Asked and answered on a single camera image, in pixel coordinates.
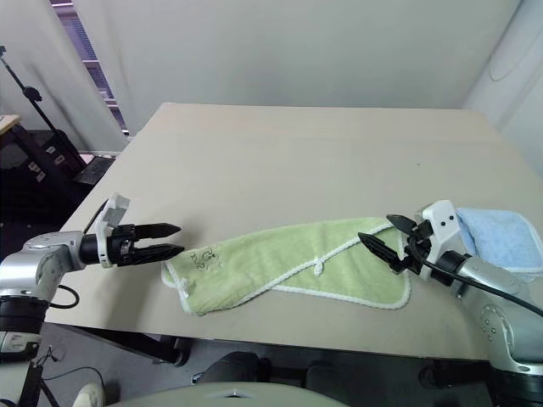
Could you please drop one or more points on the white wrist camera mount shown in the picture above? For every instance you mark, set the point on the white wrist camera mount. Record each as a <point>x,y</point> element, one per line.
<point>443,220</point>
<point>104,231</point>

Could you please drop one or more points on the window with blinds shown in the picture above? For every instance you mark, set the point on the window with blinds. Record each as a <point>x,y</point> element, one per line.
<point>91,63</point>

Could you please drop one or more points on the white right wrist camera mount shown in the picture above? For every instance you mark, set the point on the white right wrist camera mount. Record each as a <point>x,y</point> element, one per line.
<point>443,220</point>

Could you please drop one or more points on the black tripod stand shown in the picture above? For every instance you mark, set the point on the black tripod stand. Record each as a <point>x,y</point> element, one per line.
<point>30,93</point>

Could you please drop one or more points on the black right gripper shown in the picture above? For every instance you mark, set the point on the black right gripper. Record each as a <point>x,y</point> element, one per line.
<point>418,250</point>

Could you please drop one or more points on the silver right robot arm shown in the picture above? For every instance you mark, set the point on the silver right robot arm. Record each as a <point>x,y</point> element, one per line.
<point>496,275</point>

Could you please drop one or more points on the black stand legs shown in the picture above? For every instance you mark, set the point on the black stand legs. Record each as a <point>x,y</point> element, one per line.
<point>31,381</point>

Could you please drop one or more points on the grey robot torso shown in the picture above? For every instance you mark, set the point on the grey robot torso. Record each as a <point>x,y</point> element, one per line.
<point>237,396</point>

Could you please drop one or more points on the yellow-green cloth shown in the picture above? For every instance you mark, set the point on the yellow-green cloth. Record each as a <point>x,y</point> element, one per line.
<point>275,258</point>

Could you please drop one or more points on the white shoe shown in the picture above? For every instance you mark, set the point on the white shoe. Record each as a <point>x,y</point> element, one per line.
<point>89,396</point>

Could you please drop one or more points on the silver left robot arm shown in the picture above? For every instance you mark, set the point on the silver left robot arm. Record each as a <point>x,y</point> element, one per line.
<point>38,258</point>

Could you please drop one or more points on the black table frame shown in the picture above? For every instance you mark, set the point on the black table frame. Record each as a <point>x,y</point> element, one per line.
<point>161,343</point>

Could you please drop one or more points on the light blue towel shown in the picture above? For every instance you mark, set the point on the light blue towel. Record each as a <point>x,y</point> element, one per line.
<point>500,237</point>

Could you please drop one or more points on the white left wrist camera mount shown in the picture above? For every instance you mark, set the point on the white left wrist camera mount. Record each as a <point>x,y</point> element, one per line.
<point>104,231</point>

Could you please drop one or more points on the light wooden desk top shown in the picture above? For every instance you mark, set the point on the light wooden desk top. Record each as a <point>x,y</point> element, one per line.
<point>7,123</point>

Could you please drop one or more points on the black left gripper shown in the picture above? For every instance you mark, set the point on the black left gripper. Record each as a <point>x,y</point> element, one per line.
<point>123,248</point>

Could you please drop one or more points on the dark cabinet with labels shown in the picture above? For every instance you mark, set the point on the dark cabinet with labels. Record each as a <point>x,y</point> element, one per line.
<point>25,191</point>

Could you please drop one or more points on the dark rounded shape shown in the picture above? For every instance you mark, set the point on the dark rounded shape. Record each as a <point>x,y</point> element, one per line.
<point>237,369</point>
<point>441,377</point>

